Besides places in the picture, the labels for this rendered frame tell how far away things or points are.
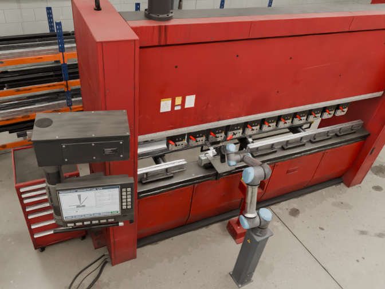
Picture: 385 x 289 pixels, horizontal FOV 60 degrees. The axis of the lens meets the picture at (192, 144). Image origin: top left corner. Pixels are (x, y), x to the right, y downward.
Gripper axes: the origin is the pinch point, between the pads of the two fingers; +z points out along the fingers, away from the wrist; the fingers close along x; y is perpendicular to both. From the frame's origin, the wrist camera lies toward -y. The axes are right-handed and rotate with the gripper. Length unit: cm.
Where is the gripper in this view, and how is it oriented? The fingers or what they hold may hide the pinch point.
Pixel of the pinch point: (215, 156)
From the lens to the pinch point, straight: 322.5
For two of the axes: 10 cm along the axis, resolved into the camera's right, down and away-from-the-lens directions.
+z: -3.6, 2.0, 9.1
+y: -2.5, -9.6, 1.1
